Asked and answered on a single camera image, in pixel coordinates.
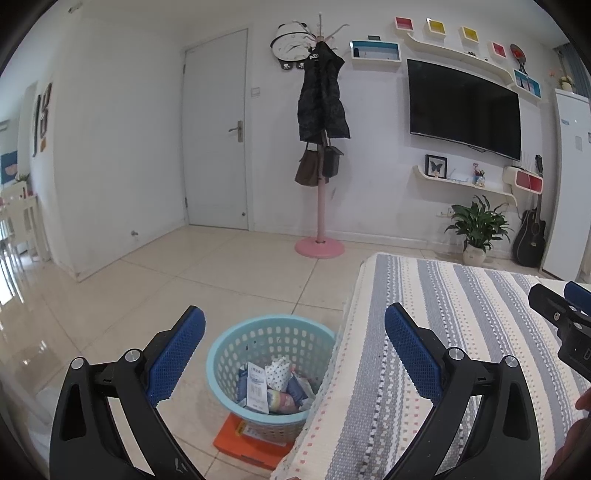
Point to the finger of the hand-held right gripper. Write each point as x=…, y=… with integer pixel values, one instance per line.
x=579, y=295
x=551, y=307

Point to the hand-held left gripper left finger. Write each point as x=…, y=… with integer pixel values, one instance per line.
x=178, y=355

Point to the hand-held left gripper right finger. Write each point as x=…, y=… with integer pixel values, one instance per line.
x=415, y=355

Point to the light blue plastic basket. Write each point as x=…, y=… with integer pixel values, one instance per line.
x=231, y=341

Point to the person's right hand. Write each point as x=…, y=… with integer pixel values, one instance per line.
x=579, y=443

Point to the striped tablecloth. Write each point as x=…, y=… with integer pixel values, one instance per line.
x=485, y=314

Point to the black acoustic guitar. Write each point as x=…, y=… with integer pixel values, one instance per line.
x=530, y=240

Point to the white blue printed carton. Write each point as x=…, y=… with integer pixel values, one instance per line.
x=255, y=387

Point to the orange box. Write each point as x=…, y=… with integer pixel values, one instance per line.
x=231, y=443

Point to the dotted white paper wrapper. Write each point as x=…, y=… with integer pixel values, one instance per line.
x=280, y=374

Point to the green potted plant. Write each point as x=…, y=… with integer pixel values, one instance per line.
x=478, y=226

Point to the white refrigerator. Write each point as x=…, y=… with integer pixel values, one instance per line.
x=570, y=184

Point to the pink packet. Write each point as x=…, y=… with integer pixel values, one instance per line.
x=281, y=401

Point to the white power strip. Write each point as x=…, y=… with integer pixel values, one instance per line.
x=444, y=214

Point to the small colourful figurine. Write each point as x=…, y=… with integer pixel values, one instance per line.
x=478, y=175

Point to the pink coat rack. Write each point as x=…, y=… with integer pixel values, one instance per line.
x=320, y=217

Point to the framed butterfly picture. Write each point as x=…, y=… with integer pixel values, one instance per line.
x=436, y=167

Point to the white door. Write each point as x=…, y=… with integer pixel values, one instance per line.
x=214, y=161

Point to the white dining chair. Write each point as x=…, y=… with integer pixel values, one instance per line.
x=21, y=221

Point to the black hanging bag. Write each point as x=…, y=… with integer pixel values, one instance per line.
x=333, y=162

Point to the small flower pot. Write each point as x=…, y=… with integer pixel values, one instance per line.
x=565, y=82

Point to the brown hanging bag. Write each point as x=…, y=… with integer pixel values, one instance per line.
x=307, y=168

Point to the red round hand fan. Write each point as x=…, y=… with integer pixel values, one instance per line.
x=518, y=51

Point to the black jacket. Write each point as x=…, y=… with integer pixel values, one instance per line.
x=321, y=101

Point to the red white wall cabinet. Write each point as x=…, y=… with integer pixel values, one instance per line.
x=526, y=181

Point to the white curved wall shelf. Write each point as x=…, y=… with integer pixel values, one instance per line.
x=461, y=184

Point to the black wall television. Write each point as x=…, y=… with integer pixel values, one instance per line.
x=461, y=108

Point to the blue wall cube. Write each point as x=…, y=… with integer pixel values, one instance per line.
x=526, y=83

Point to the blue wall picture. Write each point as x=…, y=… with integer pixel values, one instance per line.
x=8, y=168

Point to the red wall cube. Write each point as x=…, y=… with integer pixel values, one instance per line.
x=404, y=24
x=497, y=49

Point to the white wavy wall shelf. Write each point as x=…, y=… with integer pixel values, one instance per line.
x=461, y=53

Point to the black number wall decor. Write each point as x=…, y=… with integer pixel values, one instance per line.
x=41, y=120

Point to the yellow wall cube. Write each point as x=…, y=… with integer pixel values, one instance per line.
x=437, y=26
x=469, y=34

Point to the blue white wall box shelf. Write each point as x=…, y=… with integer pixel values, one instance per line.
x=375, y=50

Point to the panda wall clock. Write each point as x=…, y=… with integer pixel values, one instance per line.
x=290, y=44

